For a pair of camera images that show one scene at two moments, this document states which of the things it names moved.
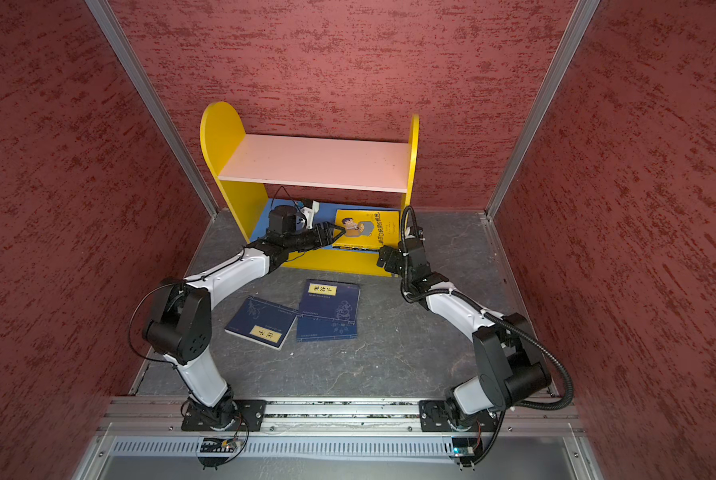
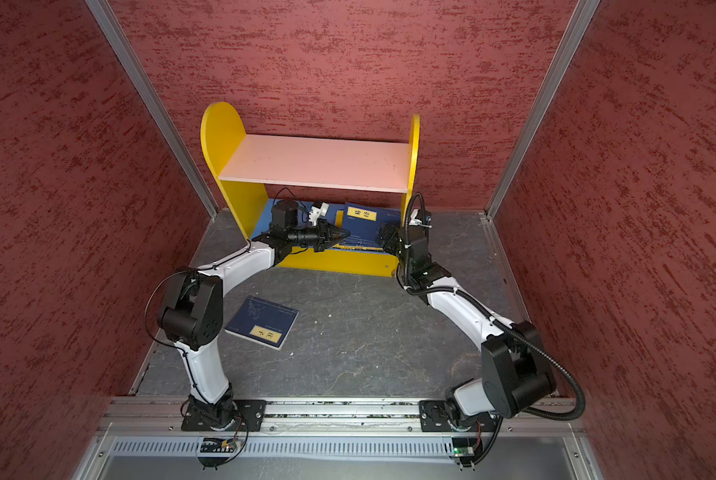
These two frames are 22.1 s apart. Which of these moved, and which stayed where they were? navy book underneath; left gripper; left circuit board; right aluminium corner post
Moved: navy book underneath
Stayed: right aluminium corner post; left circuit board; left gripper
